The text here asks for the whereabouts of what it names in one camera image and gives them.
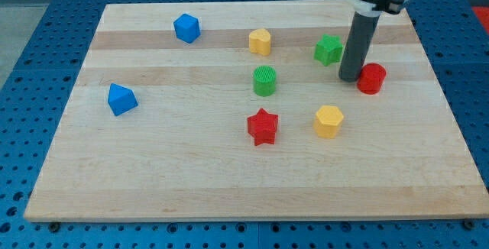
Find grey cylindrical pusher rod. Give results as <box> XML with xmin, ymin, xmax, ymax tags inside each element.
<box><xmin>338</xmin><ymin>12</ymin><xmax>380</xmax><ymax>82</ymax></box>

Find green star block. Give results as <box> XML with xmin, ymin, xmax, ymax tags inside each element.
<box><xmin>313</xmin><ymin>34</ymin><xmax>343</xmax><ymax>66</ymax></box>

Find red star block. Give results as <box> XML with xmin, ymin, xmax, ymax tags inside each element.
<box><xmin>247</xmin><ymin>108</ymin><xmax>279</xmax><ymax>146</ymax></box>

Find red cylinder block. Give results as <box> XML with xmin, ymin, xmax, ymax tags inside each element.
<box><xmin>357</xmin><ymin>63</ymin><xmax>387</xmax><ymax>95</ymax></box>

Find yellow hexagon block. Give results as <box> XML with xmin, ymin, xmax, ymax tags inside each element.
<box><xmin>313</xmin><ymin>105</ymin><xmax>344</xmax><ymax>139</ymax></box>

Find yellow heart block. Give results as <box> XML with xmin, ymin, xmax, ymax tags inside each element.
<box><xmin>248</xmin><ymin>28</ymin><xmax>271</xmax><ymax>56</ymax></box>

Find green cylinder block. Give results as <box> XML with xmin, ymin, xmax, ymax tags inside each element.
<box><xmin>253</xmin><ymin>65</ymin><xmax>277</xmax><ymax>97</ymax></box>

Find blue cube block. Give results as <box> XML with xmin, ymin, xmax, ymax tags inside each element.
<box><xmin>173</xmin><ymin>14</ymin><xmax>200</xmax><ymax>44</ymax></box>

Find wooden board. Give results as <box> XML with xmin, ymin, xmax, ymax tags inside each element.
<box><xmin>24</xmin><ymin>0</ymin><xmax>488</xmax><ymax>222</ymax></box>

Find blue triangle block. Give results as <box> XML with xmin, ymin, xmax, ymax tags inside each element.
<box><xmin>108</xmin><ymin>83</ymin><xmax>138</xmax><ymax>116</ymax></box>

